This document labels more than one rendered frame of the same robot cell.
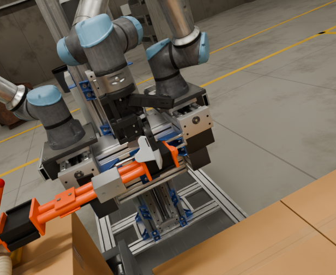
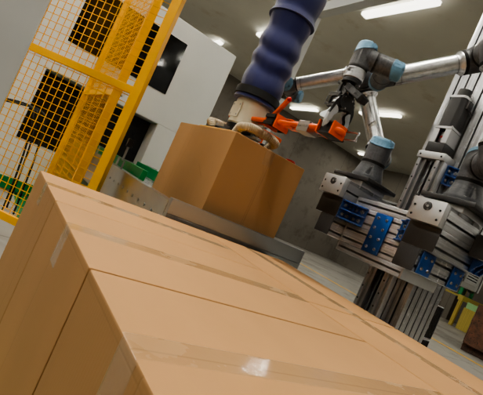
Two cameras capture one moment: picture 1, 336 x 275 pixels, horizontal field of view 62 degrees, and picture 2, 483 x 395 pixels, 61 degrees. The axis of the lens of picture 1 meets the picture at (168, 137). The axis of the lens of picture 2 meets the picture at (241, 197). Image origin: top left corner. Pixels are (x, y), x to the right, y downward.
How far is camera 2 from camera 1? 148 cm
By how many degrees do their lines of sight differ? 71
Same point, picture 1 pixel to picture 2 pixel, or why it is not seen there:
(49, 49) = not seen: outside the picture
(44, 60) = not seen: outside the picture
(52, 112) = (371, 149)
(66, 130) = (366, 166)
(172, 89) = (453, 189)
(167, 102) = (357, 95)
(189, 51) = (481, 150)
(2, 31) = not seen: outside the picture
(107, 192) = (300, 125)
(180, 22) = not seen: outside the picture
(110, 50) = (357, 54)
